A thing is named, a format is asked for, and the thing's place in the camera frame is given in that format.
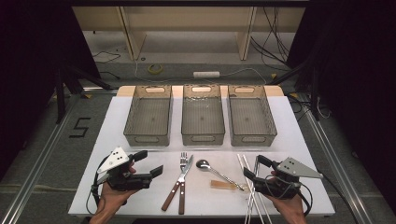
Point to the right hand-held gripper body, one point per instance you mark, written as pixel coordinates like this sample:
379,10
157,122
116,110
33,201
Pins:
295,169

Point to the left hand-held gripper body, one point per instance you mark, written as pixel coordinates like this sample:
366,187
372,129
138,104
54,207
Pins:
115,160

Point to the metal chopstick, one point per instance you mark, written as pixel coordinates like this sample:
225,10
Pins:
256,166
251,214

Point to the small wooden chopstick rest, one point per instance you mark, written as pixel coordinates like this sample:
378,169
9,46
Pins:
221,184

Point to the smoky transparent plastic bin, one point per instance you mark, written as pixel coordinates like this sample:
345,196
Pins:
250,116
202,116
149,116

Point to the steel spoon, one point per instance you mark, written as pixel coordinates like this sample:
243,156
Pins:
203,165

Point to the person's right hand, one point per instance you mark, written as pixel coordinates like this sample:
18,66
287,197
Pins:
291,207

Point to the person's left hand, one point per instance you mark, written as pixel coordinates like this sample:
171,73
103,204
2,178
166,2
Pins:
112,199

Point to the white table cover sheet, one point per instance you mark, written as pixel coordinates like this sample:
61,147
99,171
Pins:
202,205

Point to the black metal stand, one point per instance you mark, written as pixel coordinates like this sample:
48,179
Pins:
60,93
315,93

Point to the yellow tape roll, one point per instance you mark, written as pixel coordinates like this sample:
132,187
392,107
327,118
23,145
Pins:
155,69

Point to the white power strip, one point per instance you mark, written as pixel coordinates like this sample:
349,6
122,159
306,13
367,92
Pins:
206,74

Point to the black curtain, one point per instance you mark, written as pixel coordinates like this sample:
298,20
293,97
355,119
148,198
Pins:
28,62
358,77

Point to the light wooden shelf unit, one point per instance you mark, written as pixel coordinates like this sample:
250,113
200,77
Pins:
186,18

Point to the aluminium floor rail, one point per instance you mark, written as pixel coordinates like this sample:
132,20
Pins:
336,161
37,161

